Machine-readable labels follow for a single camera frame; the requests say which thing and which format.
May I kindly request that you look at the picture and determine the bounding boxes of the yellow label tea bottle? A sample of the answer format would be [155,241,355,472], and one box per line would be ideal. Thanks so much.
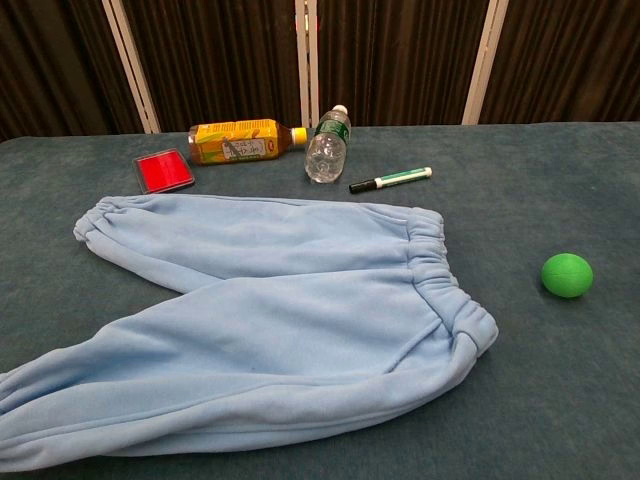
[187,118,308,167]

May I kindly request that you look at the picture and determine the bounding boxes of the clear plastic water bottle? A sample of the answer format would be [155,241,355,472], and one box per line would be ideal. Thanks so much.
[304,104,352,185]

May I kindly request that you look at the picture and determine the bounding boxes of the black curtain screen panel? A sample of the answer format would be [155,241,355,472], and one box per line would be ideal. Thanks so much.
[122,0,311,134]
[462,0,640,126]
[304,0,489,129]
[0,0,161,142]

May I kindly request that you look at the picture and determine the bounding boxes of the green white marker pen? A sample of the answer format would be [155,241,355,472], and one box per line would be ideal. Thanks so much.
[348,166,433,195]

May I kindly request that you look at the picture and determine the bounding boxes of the light blue pants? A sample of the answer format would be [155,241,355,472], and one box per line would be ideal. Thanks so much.
[0,194,500,459]

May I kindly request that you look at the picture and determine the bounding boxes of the teal felt table cover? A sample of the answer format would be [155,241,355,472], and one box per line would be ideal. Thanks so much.
[0,121,640,480]

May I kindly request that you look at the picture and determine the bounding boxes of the green ball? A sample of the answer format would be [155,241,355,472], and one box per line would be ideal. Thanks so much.
[541,252,594,300]

